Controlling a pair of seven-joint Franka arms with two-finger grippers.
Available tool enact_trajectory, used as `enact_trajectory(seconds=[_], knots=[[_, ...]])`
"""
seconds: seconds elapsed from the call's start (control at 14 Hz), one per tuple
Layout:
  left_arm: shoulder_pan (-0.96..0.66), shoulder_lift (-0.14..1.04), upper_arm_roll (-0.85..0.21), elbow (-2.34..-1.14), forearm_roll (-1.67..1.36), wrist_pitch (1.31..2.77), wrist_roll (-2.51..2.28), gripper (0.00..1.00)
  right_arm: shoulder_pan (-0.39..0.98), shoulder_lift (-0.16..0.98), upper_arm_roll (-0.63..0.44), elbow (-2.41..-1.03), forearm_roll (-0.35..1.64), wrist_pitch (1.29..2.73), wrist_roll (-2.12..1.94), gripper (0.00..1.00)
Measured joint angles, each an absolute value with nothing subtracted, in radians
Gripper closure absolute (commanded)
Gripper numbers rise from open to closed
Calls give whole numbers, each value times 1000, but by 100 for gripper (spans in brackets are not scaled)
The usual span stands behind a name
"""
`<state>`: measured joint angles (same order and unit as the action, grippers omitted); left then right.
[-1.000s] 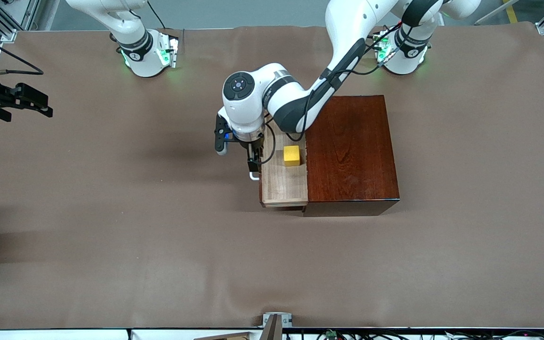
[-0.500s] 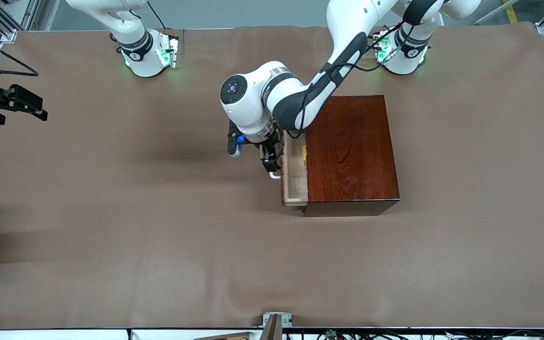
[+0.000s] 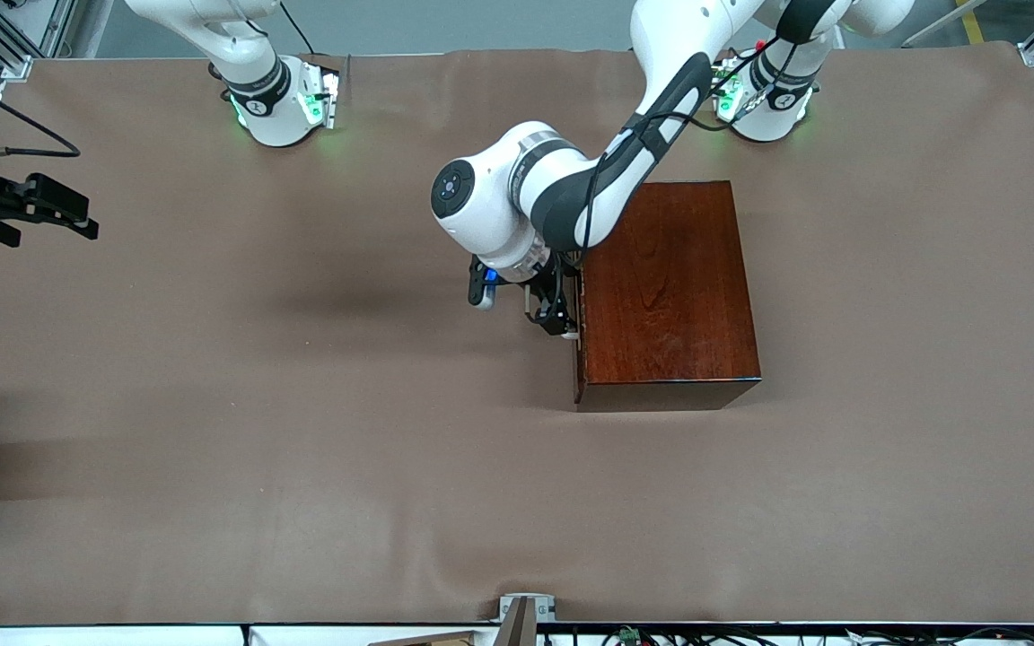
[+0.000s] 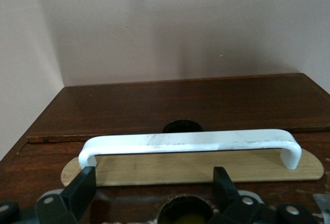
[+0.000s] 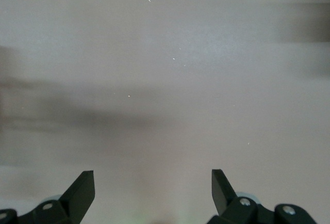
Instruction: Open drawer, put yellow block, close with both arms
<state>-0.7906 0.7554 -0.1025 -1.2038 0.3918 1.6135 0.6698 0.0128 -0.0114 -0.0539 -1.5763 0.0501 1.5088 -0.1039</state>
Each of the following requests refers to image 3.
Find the grey metal clamp bracket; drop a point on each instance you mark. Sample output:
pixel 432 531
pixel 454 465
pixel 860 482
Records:
pixel 528 606

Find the white table edge rail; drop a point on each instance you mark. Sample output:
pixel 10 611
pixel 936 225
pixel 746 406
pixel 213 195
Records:
pixel 77 637

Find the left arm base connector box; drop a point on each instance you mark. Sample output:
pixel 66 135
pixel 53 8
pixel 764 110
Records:
pixel 730 90

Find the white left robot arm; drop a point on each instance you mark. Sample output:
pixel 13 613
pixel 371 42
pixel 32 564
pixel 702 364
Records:
pixel 490 206

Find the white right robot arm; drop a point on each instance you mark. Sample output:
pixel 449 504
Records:
pixel 257 90

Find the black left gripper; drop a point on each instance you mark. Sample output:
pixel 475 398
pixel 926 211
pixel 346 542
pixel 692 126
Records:
pixel 547 293

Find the brown table mat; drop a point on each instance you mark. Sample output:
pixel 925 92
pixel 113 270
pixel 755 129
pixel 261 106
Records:
pixel 302 520

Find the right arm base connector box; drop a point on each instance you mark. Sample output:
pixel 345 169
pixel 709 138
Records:
pixel 319 94

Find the dark red wooden cabinet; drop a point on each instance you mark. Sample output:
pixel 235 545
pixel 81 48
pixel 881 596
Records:
pixel 670 278

